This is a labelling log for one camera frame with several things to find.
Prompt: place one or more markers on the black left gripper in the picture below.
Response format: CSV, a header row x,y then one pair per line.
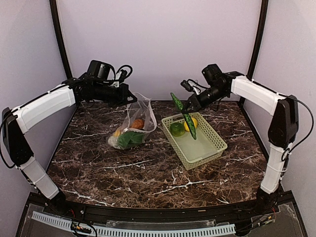
x,y
122,98

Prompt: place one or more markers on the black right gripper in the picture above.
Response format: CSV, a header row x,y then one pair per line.
x,y
196,103

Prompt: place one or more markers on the dark green cucumber toy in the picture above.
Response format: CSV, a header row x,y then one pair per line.
x,y
187,117

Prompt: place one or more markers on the clear zip top bag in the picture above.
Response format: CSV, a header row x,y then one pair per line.
x,y
140,109

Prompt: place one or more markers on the brown mushroom toy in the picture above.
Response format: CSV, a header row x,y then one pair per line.
x,y
138,124

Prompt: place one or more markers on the orange yellow toy food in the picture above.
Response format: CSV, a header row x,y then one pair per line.
x,y
117,133

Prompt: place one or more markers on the green white bok choy toy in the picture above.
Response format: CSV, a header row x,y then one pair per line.
x,y
126,140

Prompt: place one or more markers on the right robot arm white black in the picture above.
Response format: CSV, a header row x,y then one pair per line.
x,y
281,133

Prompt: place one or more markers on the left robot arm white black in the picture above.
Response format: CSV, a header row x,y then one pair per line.
x,y
18,121

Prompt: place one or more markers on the yellow lemon toy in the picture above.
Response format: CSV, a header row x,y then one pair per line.
x,y
194,123

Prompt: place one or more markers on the green pepper toy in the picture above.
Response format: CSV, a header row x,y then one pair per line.
x,y
177,129

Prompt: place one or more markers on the pale green plastic basket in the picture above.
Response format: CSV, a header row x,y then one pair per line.
x,y
193,153

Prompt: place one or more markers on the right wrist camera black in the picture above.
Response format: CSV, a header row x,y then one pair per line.
x,y
211,72

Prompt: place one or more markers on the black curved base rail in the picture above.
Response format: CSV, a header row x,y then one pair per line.
x,y
239,213

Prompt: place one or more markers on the right black frame post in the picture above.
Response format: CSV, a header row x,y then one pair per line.
x,y
258,39

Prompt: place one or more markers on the black frame post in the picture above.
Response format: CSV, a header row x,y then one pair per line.
x,y
59,38
258,39

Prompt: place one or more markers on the left black frame post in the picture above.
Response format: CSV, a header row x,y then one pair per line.
x,y
59,38

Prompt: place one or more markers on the white slotted cable duct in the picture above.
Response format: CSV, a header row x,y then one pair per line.
x,y
137,229

